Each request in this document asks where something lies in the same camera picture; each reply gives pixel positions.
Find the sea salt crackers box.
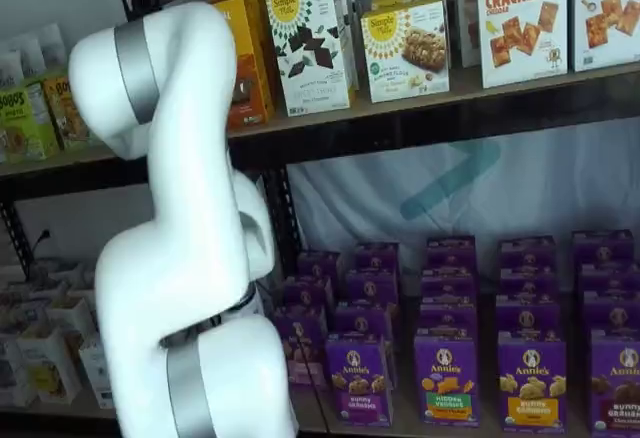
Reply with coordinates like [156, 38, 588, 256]
[572, 0, 640, 73]

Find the white leaf print box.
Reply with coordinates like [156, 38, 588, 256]
[78, 342, 119, 410]
[16, 325, 84, 403]
[0, 302, 49, 339]
[0, 337, 37, 408]
[47, 297, 97, 342]

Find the yellow Bobo's snack box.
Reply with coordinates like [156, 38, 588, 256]
[42, 73, 99, 152]

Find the black wall plug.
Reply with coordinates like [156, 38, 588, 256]
[32, 227, 54, 262]

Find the brown pretzel crackers box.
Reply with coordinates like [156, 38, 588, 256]
[453, 0, 484, 70]

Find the black metal shelving rack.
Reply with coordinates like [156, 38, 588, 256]
[109, 0, 640, 438]
[0, 155, 151, 279]

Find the purple Annie's box pink label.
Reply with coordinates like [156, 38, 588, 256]
[279, 332, 329, 392]

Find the purple Annie's box brown label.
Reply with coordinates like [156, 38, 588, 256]
[588, 326, 640, 438]

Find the purple Annie's box yellow label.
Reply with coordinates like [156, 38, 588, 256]
[496, 328, 569, 434]

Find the white snack pouch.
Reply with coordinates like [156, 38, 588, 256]
[9, 35, 44, 78]
[37, 22, 69, 68]
[0, 52, 24, 87]

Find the cheddar pretzel crackers box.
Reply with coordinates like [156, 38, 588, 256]
[474, 0, 572, 90]

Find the green Bobo's snack box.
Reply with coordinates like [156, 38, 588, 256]
[0, 77, 60, 164]

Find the purple Annie's box violet label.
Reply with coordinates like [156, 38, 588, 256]
[324, 333, 396, 428]

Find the purple Annie's snack box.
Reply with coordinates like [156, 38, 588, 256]
[344, 268, 400, 307]
[581, 293, 640, 332]
[420, 267, 477, 304]
[577, 261, 640, 299]
[418, 298, 479, 337]
[272, 305, 330, 344]
[571, 229, 635, 267]
[333, 301, 399, 342]
[283, 276, 335, 312]
[425, 235, 477, 273]
[353, 241, 401, 274]
[494, 296, 561, 337]
[297, 249, 344, 284]
[498, 236, 557, 272]
[498, 266, 559, 302]

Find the purple Annie's box green label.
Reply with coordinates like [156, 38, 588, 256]
[412, 328, 482, 429]

